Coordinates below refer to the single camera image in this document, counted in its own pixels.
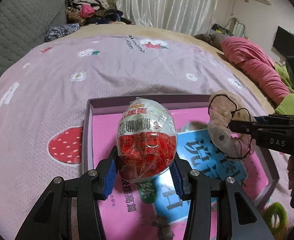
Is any beige organza scrunchie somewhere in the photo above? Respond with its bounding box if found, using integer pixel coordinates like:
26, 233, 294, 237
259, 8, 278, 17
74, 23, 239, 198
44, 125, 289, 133
207, 89, 256, 161

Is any red white chocolate egg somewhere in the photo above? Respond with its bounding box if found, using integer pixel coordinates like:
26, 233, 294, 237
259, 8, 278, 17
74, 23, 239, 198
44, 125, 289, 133
117, 98, 177, 183

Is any green fuzzy hair tie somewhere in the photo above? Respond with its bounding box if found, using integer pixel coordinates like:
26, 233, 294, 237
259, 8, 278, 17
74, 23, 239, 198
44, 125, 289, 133
261, 202, 288, 235

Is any green fleece blanket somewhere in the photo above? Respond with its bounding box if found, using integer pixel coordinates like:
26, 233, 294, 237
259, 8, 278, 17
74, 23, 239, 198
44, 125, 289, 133
273, 63, 294, 116

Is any dark tray with pink book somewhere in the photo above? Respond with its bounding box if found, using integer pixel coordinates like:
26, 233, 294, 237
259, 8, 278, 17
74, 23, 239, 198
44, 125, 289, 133
82, 95, 279, 239

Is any pink rolled quilt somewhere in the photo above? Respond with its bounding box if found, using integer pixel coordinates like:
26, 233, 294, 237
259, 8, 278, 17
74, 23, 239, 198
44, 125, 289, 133
221, 36, 289, 106

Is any dark monitor screen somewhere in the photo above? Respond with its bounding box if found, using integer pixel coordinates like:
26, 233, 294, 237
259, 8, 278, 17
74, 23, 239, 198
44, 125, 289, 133
273, 26, 294, 57

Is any pink strawberry print blanket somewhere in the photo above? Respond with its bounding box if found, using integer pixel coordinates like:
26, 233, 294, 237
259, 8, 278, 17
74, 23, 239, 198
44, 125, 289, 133
0, 35, 294, 240

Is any white satin curtain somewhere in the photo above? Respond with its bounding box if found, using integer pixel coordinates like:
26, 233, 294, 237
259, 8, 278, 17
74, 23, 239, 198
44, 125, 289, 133
113, 0, 218, 36

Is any blue floral cloth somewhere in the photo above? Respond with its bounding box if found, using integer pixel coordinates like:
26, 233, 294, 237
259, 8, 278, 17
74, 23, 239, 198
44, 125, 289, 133
45, 23, 80, 42

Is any grey quilted headboard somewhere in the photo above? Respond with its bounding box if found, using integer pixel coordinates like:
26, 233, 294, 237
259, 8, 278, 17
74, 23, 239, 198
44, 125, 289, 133
0, 0, 66, 77

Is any pile of clothes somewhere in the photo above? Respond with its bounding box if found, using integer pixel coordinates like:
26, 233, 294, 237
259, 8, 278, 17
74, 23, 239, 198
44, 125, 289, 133
65, 0, 132, 27

